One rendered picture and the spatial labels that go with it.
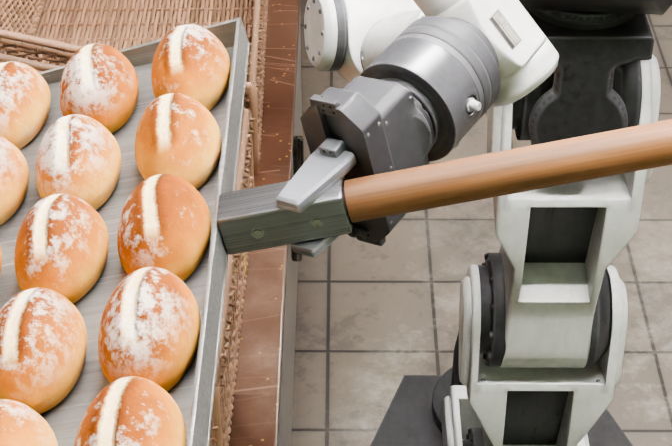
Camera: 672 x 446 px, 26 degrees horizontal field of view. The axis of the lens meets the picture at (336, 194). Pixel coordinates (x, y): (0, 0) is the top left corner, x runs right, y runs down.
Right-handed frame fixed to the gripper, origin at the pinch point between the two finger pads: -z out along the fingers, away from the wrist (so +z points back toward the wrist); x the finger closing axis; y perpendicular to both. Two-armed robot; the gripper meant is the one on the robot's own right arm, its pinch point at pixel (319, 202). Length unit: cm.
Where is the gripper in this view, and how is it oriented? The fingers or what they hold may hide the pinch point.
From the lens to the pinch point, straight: 101.3
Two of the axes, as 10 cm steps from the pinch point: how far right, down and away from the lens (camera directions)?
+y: 7.9, 2.0, -5.7
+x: -2.3, -7.8, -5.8
